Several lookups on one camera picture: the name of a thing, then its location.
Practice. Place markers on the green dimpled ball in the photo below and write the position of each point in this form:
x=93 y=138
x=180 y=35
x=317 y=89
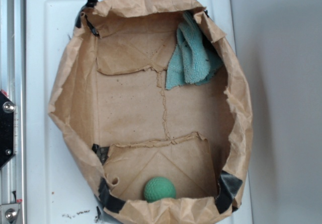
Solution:
x=159 y=188

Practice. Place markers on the brown paper bag tray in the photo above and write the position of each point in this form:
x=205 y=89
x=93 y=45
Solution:
x=115 y=38

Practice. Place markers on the teal microfiber cloth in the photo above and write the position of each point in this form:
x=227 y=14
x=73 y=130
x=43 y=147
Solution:
x=193 y=61

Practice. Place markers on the white plastic bin lid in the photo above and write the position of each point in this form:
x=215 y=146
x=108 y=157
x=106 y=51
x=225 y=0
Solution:
x=56 y=190

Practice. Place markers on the black metal bracket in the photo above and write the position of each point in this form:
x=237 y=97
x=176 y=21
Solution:
x=7 y=126

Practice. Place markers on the aluminium frame rail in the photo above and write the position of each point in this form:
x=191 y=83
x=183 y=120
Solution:
x=13 y=176

